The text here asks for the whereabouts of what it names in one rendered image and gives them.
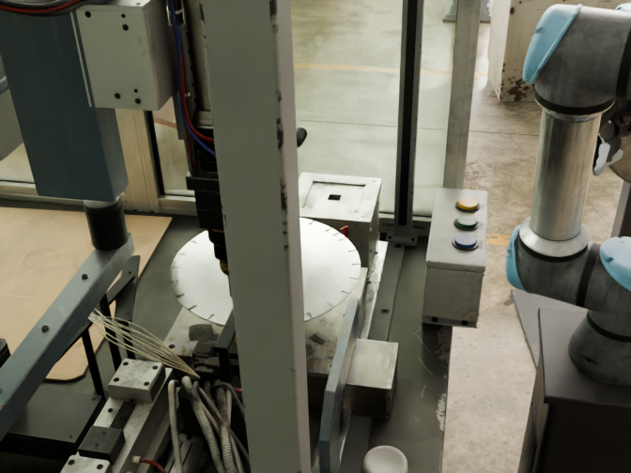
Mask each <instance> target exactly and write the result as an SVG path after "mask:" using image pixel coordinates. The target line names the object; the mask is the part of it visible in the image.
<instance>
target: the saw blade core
mask: <svg viewBox="0 0 631 473"><path fill-rule="evenodd" d="M309 224H311V225H309ZM326 231H328V232H326ZM335 233H338V232H337V231H336V230H334V229H331V228H330V227H329V226H327V225H325V224H322V223H320V222H317V221H314V222H313V221H311V220H307V219H303V218H300V238H301V260H302V281H303V303H304V322H306V321H309V320H312V318H313V319H315V318H317V317H319V316H320V315H322V314H324V313H327V312H329V311H331V310H332V309H333V308H335V307H337V306H338V305H339V304H340V303H342V302H343V301H344V300H345V299H346V298H347V297H348V296H349V295H350V294H351V292H352V291H353V290H354V288H355V286H356V284H357V282H358V279H359V278H360V274H361V261H360V257H359V255H358V253H357V251H356V249H355V247H354V246H353V245H352V243H351V242H350V241H349V240H348V239H347V238H346V237H345V236H343V235H342V234H339V235H337V236H333V234H335ZM339 240H342V241H339ZM194 243H196V244H194ZM184 254H186V255H184ZM352 265H354V266H352ZM178 267H179V268H178ZM350 278H352V279H350ZM169 281H170V286H171V289H172V292H173V294H174V296H175V297H176V299H177V301H178V302H179V303H180V304H181V305H182V306H183V307H184V308H185V309H187V310H188V311H189V312H191V313H193V314H194V315H196V316H198V317H200V318H202V319H204V320H207V321H209V322H211V323H214V324H217V325H221V326H224V325H225V323H226V320H227V318H228V315H229V314H230V312H231V310H232V309H233V304H232V298H231V297H230V292H229V283H228V276H227V275H224V274H223V273H222V271H221V269H220V264H219V260H217V259H216V258H215V256H214V249H213V244H212V243H211V242H210V241H209V240H208V231H205V232H203V233H202V234H200V235H198V236H196V237H195V238H193V239H192V240H191V241H189V242H188V243H187V244H186V245H185V246H184V247H183V248H182V249H181V250H180V251H179V252H178V254H177V256H176V257H175V259H174V261H173V263H172V265H171V268H170V273H169ZM341 292H344V293H341ZM182 295H184V296H182ZM327 304H330V305H331V306H330V305H327ZM194 306H196V307H194ZM307 313H309V314H310V316H311V317H312V318H311V317H310V316H309V315H308V314H307ZM212 315H214V316H212ZM211 316H212V317H211ZM210 317H211V318H210ZM209 318H210V319H209Z"/></svg>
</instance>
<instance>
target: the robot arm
mask: <svg viewBox="0 0 631 473"><path fill-rule="evenodd" d="M523 80H524V81H525V82H526V83H529V84H535V87H534V98H535V100H536V102H537V103H538V104H539V105H540V106H541V107H542V108H543V112H542V121H541V128H540V137H539V145H538V153H537V162H536V170H535V179H534V186H533V195H532V203H531V215H530V216H529V217H528V218H527V219H526V220H524V221H523V222H522V224H520V225H518V226H517V227H516V228H515V229H514V231H513V233H512V234H511V237H510V239H509V243H508V247H507V254H506V259H505V271H506V277H507V280H508V282H509V283H510V284H511V285H512V286H513V287H515V288H518V289H521V290H524V291H525V292H527V293H529V294H536V295H540V296H543V297H547V298H553V299H556V300H558V301H562V302H565V303H569V304H572V305H576V306H578V307H581V308H585V309H588V311H587V314H586V315H585V317H584V318H583V320H582V321H581V322H580V324H579V325H578V326H577V328H576V329H575V331H574V332H573V334H572V336H571V340H570V343H569V355H570V358H571V360H572V361H573V362H574V364H575V365H576V366H577V367H578V368H579V369H580V370H581V371H582V372H583V373H585V374H586V375H588V376H590V377H591V378H594V379H596V380H598V381H601V382H604V383H607V384H611V385H617V386H631V237H627V236H621V237H620V238H618V237H612V238H609V239H608V240H606V241H605V242H604V243H603V244H602V245H601V244H597V243H594V242H591V241H589V231H588V229H587V227H586V226H585V224H584V223H583V216H584V210H585V205H586V200H587V194H588V189H589V184H590V178H591V173H592V172H593V175H595V176H599V175H601V174H603V173H604V172H605V171H606V169H607V168H608V166H609V165H610V164H612V163H613V162H615V161H617V160H619V159H620V158H621V157H622V155H623V151H622V150H620V147H621V144H622V139H621V137H622V138H623V137H625V136H629V134H630V132H631V4H622V5H619V6H617V7H616V9H615V10H611V9H603V8H589V7H583V6H582V5H578V6H570V5H554V6H552V7H550V8H548V9H547V10H546V12H545V13H544V14H543V16H542V18H541V19H540V21H539V23H538V24H537V27H536V29H535V31H534V34H533V36H532V39H531V43H530V46H529V49H528V52H527V55H526V59H525V63H524V68H523ZM605 142H606V143H605Z"/></svg>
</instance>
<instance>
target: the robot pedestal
mask: <svg viewBox="0 0 631 473"><path fill-rule="evenodd" d="M586 314H587V313H583V312H573V311H564V310H555V309H546V308H539V309H538V314H537V317H538V331H539V345H540V357H539V361H538V366H537V371H536V376H535V381H534V386H533V392H532V396H531V405H530V411H529V415H528V420H527V426H526V431H525V435H524V440H523V446H522V451H521V455H520V461H519V466H518V470H517V473H631V386H617V385H611V384H607V383H604V382H601V381H598V380H596V379H594V378H591V377H590V376H588V375H586V374H585V373H583V372H582V371H581V370H580V369H579V368H578V367H577V366H576V365H575V364H574V362H573V361H572V360H571V358H570V355H569V343H570V340H571V336H572V334H573V332H574V331H575V329H576V328H577V326H578V325H579V324H580V322H581V321H582V320H583V318H584V317H585V315H586Z"/></svg>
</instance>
